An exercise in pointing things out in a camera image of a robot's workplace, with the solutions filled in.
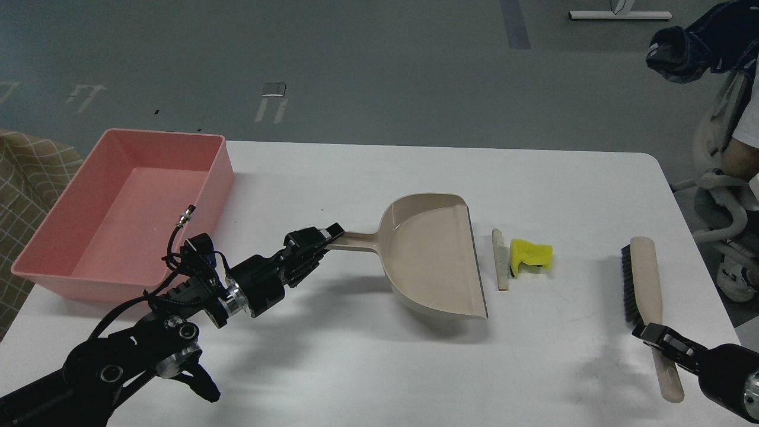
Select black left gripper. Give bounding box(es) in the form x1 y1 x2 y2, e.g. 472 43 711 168
226 222 345 318

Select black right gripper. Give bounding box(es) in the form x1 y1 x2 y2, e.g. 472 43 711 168
632 323 758 416

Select beige hand brush black bristles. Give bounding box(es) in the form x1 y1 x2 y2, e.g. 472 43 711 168
621 236 685 403

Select beige plastic dustpan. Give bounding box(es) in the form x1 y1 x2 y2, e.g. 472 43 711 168
330 193 489 319

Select white bread slice toy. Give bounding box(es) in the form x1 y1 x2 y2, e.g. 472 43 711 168
491 229 510 292

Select yellow sponge piece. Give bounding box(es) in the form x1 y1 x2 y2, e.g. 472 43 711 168
509 238 554 278

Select person forearm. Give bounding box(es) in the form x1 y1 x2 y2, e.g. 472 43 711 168
722 138 758 182

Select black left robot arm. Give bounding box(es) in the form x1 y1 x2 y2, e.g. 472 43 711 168
2 205 345 426

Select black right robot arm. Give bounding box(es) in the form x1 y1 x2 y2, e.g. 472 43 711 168
632 323 758 423

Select pink plastic bin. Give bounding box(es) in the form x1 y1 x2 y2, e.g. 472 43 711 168
11 129 235 303

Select silver floor plate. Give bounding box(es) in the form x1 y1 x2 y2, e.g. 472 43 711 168
261 82 288 98

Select white office chair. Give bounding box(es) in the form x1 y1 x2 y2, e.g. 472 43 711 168
670 71 759 303

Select beige checkered cloth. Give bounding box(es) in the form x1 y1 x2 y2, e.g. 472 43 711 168
1 129 83 337

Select dark blue denim jacket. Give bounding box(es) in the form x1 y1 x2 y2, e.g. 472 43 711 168
645 1 758 84

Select white desk base bar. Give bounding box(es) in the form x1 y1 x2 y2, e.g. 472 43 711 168
567 11 673 21

